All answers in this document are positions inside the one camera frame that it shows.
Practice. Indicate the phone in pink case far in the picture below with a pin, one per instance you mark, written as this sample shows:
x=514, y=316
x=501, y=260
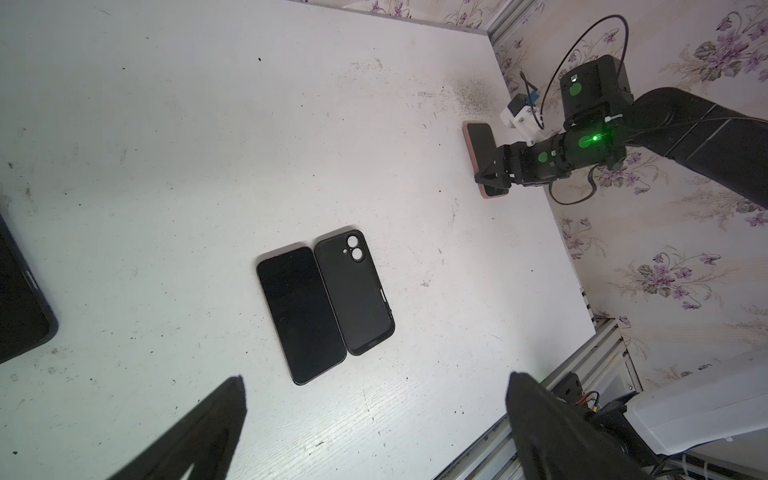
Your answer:
x=482, y=149

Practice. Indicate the black phone in black case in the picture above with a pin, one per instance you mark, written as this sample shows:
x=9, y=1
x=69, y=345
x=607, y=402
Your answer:
x=27, y=320

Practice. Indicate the black phone case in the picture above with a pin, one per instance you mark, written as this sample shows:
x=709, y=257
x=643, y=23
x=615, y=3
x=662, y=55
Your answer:
x=354, y=288

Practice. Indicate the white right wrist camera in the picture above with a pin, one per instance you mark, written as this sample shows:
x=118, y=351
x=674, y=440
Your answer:
x=523, y=118

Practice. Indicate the aluminium rail front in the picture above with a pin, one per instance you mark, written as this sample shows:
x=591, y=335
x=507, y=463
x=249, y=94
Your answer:
x=602, y=364

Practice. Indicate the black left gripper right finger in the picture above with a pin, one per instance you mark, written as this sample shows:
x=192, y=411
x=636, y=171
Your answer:
x=554, y=442

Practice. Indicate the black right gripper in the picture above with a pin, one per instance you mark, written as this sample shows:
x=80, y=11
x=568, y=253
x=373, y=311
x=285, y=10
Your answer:
x=498, y=168

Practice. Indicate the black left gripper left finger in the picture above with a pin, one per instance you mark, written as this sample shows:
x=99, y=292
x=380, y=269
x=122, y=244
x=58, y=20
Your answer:
x=201, y=445

